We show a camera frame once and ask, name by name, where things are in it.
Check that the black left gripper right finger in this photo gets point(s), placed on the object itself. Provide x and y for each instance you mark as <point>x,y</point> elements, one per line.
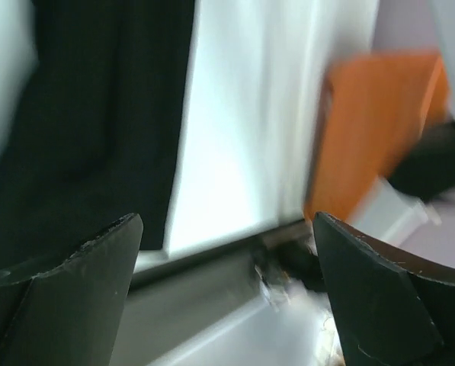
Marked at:
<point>390,307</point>

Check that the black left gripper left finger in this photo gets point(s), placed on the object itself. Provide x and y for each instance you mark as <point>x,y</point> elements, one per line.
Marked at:
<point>65,308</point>

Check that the black t shirt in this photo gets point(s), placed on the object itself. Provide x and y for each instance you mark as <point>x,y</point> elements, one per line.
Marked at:
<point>96,131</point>

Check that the orange plastic bin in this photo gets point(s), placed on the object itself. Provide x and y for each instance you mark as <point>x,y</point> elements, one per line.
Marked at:
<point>381,104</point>

